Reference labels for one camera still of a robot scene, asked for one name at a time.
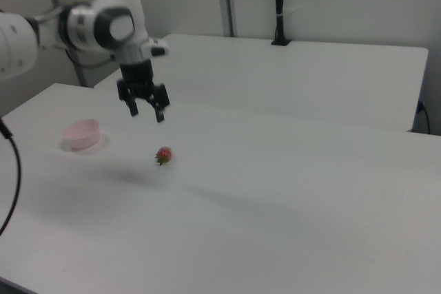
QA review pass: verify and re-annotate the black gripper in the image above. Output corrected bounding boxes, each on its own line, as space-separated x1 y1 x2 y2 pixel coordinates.
116 59 172 123

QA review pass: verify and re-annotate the red strawberry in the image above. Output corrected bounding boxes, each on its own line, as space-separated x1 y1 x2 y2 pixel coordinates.
154 146 173 167

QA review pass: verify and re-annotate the pink plastic bowl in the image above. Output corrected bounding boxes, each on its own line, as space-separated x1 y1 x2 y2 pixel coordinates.
62 118 101 151

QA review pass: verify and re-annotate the white back table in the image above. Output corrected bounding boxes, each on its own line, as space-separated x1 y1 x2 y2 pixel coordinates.
93 34 429 133

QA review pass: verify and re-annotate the grey wall frame post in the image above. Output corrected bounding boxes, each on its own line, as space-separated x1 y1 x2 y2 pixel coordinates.
39 0 88 88
216 0 239 38

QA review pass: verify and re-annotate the thick black cable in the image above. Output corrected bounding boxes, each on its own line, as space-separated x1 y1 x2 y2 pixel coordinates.
0 117 23 237

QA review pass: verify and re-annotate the white cable tie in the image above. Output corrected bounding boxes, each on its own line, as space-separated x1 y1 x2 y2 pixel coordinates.
276 4 306 18

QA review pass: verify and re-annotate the black cable beside table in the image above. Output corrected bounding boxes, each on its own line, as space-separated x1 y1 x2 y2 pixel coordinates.
418 100 432 134

